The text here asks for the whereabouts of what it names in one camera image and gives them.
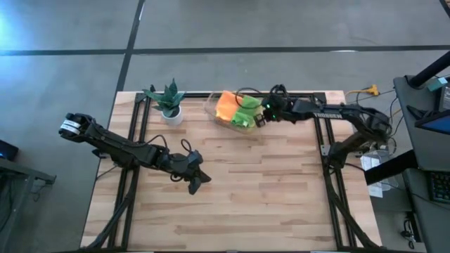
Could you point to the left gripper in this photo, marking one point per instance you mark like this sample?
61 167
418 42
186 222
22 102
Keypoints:
184 167

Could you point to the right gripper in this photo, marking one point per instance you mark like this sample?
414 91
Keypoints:
279 109

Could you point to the yellow microfiber towel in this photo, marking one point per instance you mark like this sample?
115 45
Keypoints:
258 111

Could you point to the green microfiber towel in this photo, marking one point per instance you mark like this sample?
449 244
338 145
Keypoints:
246 112

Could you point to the orange microfiber towel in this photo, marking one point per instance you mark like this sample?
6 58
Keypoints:
226 105

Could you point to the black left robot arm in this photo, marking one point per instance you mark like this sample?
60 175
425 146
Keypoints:
116 144

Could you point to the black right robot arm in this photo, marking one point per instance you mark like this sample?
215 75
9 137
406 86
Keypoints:
351 119

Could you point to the clear plastic bin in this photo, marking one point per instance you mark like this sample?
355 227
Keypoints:
218 117

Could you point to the white round plant pot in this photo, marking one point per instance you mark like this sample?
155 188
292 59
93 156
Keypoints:
174 119

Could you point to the green snake plant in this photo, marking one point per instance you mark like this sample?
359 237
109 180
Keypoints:
168 98

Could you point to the white paper sheets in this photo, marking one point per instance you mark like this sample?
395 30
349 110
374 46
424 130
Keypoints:
372 165

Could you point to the black diagonal stand beam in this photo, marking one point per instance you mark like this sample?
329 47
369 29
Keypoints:
432 68
386 168

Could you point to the grey desk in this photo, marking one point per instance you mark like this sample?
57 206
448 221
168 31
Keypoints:
422 154

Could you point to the laptop with blue screen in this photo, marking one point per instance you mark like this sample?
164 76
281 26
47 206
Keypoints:
437 124

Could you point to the grey metal stand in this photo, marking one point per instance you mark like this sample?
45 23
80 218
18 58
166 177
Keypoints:
21 172

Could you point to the small teal box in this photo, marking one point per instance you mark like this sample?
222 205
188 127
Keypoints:
437 84

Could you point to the keyboard with purple lights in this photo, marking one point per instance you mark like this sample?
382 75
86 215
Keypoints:
441 186

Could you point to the dark device with blue light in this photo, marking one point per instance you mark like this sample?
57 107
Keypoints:
7 151

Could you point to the black aluminium table frame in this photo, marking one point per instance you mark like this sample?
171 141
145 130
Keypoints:
211 95

